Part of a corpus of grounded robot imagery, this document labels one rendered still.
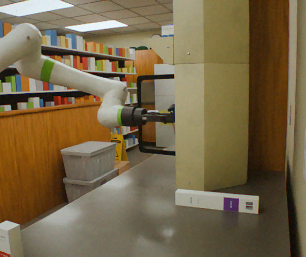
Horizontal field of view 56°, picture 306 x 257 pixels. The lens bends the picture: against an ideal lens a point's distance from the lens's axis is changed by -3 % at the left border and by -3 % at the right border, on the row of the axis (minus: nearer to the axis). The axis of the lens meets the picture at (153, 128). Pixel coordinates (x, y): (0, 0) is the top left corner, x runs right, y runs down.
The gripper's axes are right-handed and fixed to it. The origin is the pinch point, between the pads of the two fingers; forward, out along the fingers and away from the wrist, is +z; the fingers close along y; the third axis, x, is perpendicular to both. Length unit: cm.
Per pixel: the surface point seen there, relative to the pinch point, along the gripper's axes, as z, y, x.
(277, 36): 37, 23, -34
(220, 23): 17.8, -8.7, -34.9
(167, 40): -0.7, -13.8, -29.4
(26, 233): -25, -62, 27
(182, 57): 5.1, -13.7, -23.1
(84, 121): -193, 197, 30
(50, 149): -193, 132, 53
